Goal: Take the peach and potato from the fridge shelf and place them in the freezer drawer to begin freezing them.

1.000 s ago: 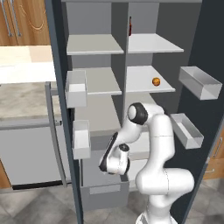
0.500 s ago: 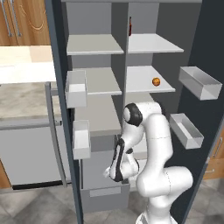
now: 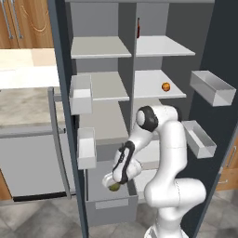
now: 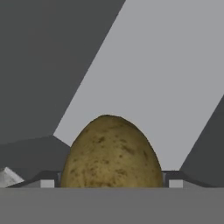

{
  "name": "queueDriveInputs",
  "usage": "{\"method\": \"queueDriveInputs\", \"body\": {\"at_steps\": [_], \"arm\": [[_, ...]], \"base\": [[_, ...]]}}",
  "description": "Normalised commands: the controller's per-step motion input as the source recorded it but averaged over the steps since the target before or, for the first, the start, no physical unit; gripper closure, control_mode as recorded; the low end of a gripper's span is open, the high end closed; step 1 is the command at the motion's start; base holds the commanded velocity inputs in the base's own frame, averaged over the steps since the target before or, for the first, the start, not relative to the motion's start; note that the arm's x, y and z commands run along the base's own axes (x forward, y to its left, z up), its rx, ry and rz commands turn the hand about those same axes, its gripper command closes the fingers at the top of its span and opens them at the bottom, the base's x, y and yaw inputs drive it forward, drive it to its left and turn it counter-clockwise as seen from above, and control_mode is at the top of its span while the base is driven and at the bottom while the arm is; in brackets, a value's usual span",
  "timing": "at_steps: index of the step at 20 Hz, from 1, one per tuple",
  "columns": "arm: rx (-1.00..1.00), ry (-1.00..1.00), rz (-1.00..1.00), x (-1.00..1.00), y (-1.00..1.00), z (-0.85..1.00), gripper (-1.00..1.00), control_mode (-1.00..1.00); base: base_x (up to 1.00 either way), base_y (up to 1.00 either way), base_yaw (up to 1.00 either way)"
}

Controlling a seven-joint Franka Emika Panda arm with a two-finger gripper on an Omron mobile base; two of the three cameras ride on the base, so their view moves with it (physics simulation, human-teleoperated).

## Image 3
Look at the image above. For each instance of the grey fridge cabinet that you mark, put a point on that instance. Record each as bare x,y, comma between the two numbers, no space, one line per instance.
124,18

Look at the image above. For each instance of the white door bin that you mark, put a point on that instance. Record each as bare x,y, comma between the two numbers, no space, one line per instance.
214,88
86,152
81,99
200,141

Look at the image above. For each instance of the green-brown potato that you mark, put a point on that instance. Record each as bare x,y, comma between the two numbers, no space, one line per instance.
115,187

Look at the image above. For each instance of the grey dishwasher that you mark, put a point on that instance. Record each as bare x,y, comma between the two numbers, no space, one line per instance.
31,164

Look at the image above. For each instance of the dark grey fridge door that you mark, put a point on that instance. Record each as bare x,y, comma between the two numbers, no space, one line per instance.
63,62
221,46

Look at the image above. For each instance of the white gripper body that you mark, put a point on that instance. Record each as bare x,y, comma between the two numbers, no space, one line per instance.
109,179

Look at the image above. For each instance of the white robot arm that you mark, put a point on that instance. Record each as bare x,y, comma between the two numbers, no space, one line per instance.
173,145

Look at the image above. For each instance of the grey freezer drawer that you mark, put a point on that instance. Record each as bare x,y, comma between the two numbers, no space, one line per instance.
108,207

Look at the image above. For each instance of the orange peach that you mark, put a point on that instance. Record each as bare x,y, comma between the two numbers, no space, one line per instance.
166,86

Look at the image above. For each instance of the white fridge shelf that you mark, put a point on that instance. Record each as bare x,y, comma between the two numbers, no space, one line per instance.
161,46
99,48
148,85
108,86

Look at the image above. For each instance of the wooden wall cupboards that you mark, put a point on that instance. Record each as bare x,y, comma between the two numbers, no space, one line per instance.
28,21

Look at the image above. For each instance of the red bottle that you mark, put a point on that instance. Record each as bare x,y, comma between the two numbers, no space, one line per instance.
138,28

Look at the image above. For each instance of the wooden base cupboards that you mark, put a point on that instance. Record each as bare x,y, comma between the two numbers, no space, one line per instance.
227,173

